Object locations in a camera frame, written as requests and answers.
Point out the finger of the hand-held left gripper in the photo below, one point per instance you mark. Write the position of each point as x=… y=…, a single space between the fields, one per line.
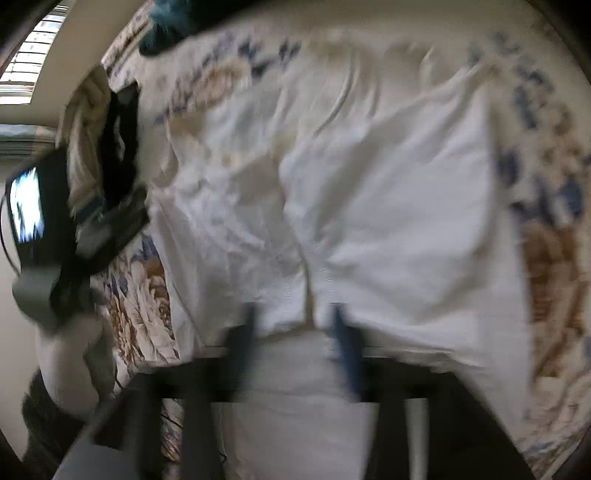
x=113 y=228

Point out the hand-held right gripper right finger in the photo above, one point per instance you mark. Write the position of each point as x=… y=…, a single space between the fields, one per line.
x=345 y=350

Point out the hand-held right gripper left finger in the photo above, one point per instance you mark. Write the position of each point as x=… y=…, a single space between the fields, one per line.
x=241 y=339

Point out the white shorts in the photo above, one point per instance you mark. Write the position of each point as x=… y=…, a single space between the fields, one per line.
x=392 y=207

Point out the beige cloth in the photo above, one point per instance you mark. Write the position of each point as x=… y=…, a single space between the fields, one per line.
x=85 y=134

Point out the black cloth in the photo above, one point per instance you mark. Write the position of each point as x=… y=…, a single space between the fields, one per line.
x=121 y=138

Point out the window with bars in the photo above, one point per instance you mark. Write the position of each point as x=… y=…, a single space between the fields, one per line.
x=27 y=55

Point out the teal cloth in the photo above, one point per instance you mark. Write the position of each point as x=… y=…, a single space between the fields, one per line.
x=171 y=23

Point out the floral bedsheet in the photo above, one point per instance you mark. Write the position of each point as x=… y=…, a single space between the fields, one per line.
x=554 y=277

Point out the grey ribbed wall fixture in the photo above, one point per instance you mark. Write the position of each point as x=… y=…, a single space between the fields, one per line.
x=23 y=144

